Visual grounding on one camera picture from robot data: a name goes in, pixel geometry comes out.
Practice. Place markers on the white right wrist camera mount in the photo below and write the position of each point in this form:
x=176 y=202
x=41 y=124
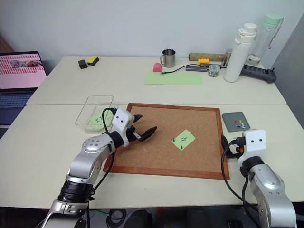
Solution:
x=254 y=142

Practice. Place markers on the yellow push pin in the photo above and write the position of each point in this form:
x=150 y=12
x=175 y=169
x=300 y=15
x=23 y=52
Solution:
x=241 y=122

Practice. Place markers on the gray usb hub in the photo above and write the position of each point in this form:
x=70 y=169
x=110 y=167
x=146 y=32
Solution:
x=196 y=68

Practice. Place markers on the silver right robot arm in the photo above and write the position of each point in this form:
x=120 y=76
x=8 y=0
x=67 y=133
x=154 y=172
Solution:
x=268 y=187

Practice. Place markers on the yellow toy brick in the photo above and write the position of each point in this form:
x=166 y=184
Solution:
x=204 y=61

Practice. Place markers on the stainless steel mug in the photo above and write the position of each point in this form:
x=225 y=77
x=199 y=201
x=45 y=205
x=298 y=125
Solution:
x=169 y=59

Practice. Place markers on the long olive gold box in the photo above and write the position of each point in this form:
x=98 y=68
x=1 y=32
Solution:
x=206 y=56

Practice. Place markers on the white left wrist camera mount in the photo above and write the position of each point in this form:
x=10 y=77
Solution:
x=121 y=121

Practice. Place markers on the crumpled green written notes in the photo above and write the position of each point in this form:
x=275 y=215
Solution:
x=97 y=122

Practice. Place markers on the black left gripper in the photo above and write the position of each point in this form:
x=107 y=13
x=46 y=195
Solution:
x=132 y=137

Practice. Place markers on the upright metal bracket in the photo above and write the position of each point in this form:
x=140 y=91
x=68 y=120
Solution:
x=227 y=57

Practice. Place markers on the light green paper sheet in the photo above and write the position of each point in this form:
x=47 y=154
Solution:
x=173 y=78

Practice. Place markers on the black rectangular block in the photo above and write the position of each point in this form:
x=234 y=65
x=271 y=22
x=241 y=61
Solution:
x=83 y=64

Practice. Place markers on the tall white water bottle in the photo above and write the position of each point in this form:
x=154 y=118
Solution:
x=238 y=54

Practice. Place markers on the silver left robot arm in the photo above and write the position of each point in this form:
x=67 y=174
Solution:
x=83 y=164

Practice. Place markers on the yellow and black eraser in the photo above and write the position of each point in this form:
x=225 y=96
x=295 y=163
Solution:
x=93 y=60

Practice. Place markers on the pink rounded block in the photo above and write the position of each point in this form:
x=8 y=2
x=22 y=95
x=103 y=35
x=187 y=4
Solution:
x=157 y=68

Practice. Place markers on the open laptop with pink screen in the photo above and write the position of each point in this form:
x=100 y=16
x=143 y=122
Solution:
x=19 y=71

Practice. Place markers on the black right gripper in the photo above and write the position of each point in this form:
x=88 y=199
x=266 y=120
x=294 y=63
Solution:
x=238 y=145

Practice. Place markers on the gray flat tray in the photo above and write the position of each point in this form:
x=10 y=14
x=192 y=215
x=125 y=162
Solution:
x=231 y=117

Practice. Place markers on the clear plastic container with items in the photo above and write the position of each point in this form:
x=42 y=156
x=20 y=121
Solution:
x=213 y=70

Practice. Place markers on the black power strip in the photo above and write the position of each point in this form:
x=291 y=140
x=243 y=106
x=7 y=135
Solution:
x=259 y=71

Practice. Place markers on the clear bottle with green lid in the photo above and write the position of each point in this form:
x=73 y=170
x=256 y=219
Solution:
x=267 y=38

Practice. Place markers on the green sticky note with scribble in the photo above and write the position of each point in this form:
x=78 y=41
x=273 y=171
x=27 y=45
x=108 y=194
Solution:
x=184 y=140

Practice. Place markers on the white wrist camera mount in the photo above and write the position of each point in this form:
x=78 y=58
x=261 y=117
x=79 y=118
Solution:
x=254 y=142
x=121 y=121

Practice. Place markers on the wood-framed cork board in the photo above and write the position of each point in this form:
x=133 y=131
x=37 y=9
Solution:
x=156 y=152

